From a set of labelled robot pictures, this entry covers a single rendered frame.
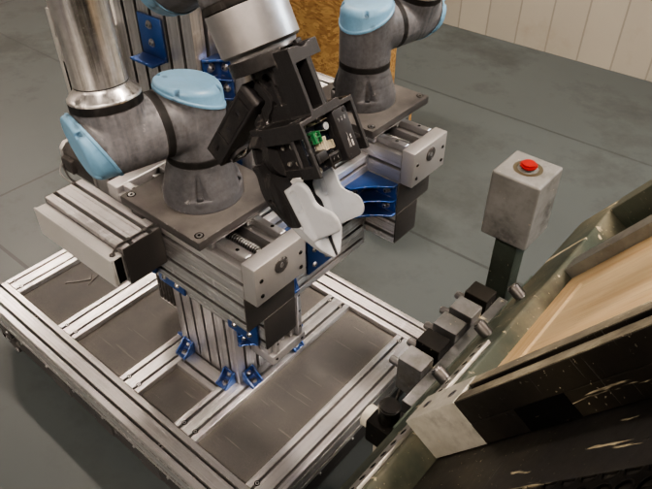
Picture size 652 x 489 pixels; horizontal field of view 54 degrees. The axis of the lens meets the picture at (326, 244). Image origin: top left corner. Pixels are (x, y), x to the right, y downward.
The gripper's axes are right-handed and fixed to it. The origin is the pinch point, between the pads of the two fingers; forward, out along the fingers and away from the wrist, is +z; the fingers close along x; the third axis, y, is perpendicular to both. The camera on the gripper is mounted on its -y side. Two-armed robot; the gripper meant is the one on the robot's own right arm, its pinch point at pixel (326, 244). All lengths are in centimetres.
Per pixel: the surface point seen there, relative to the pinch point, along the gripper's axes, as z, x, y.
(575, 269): 40, 62, -9
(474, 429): 34.9, 12.1, -0.4
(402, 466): 40.9, 7.1, -11.8
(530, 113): 76, 283, -140
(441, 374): 41, 27, -18
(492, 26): 37, 367, -200
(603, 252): 36, 62, -3
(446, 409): 32.6, 12.0, -4.1
